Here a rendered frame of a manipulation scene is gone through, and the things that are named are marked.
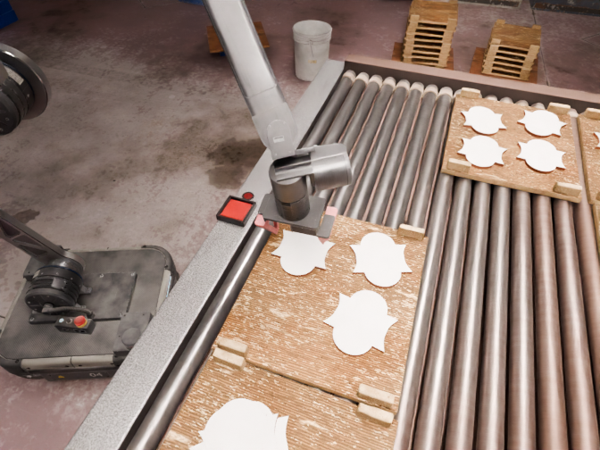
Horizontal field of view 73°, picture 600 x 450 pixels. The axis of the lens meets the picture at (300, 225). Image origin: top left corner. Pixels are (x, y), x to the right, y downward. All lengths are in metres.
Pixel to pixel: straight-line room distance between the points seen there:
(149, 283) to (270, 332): 1.07
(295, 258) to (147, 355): 0.35
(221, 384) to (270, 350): 0.10
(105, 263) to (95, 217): 0.63
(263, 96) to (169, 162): 2.14
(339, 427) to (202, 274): 0.43
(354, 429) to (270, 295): 0.29
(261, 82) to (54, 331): 1.43
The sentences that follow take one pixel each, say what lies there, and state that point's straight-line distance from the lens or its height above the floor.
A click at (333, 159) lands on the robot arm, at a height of 1.26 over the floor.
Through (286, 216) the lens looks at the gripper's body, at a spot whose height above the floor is 1.15.
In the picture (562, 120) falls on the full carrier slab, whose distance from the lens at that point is 1.52.
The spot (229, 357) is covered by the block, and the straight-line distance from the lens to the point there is 0.76.
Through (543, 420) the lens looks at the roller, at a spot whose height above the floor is 0.91.
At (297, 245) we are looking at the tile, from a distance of 0.91.
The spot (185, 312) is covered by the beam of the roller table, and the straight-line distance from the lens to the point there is 0.88.
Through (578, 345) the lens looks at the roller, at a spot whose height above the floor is 0.92.
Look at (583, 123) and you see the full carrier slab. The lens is 1.55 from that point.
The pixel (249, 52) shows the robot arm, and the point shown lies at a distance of 0.64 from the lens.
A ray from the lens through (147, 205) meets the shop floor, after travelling 2.47.
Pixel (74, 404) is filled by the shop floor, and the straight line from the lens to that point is 1.95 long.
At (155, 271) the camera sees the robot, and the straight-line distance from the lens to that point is 1.83.
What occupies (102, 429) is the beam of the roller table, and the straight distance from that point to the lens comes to 0.84.
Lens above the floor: 1.65
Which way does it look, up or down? 48 degrees down
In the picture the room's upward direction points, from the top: straight up
